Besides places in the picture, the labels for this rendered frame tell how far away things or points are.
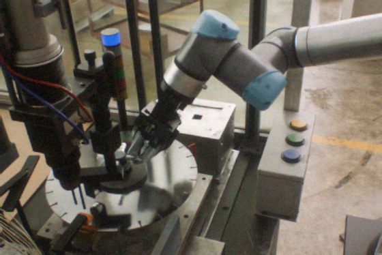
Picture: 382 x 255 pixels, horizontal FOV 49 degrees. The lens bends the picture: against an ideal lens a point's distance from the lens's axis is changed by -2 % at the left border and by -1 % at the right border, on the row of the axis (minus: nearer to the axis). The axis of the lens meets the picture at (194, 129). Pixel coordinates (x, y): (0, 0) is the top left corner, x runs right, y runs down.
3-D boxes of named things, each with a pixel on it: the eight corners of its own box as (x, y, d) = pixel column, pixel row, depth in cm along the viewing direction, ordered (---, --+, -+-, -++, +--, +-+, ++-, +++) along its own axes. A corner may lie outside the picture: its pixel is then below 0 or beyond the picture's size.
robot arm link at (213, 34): (237, 35, 69) (196, 5, 70) (202, 88, 74) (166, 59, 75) (250, 31, 76) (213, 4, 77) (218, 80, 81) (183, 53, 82)
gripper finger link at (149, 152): (126, 173, 87) (145, 140, 83) (136, 160, 92) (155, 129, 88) (138, 181, 87) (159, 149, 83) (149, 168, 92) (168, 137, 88)
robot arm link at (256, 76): (303, 64, 75) (254, 28, 77) (278, 91, 68) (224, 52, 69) (281, 93, 81) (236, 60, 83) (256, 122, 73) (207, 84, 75)
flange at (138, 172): (95, 193, 87) (93, 185, 86) (97, 160, 96) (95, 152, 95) (148, 187, 88) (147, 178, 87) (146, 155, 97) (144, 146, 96)
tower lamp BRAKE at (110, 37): (108, 38, 109) (106, 27, 107) (123, 40, 108) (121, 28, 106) (99, 45, 106) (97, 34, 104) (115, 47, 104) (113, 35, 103)
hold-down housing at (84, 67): (106, 139, 82) (88, 41, 70) (126, 146, 80) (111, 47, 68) (89, 155, 78) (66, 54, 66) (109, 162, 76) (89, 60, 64)
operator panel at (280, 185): (273, 150, 130) (277, 108, 121) (310, 156, 127) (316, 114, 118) (254, 214, 108) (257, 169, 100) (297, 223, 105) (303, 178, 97)
